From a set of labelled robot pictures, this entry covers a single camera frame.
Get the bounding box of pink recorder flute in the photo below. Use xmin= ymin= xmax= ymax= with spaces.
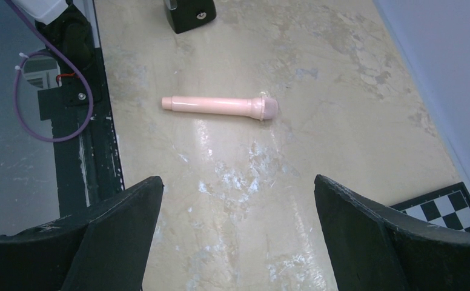
xmin=161 ymin=96 xmax=279 ymax=121

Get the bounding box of black white chessboard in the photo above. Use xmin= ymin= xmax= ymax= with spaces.
xmin=392 ymin=182 xmax=470 ymax=233

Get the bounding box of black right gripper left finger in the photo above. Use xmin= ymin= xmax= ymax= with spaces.
xmin=0 ymin=176 xmax=164 ymax=290

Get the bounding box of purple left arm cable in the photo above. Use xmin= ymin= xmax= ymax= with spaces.
xmin=4 ymin=0 xmax=94 ymax=143

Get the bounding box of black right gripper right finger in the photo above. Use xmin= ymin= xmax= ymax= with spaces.
xmin=314 ymin=175 xmax=470 ymax=290

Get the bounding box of black metronome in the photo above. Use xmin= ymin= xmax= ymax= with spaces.
xmin=164 ymin=0 xmax=217 ymax=34

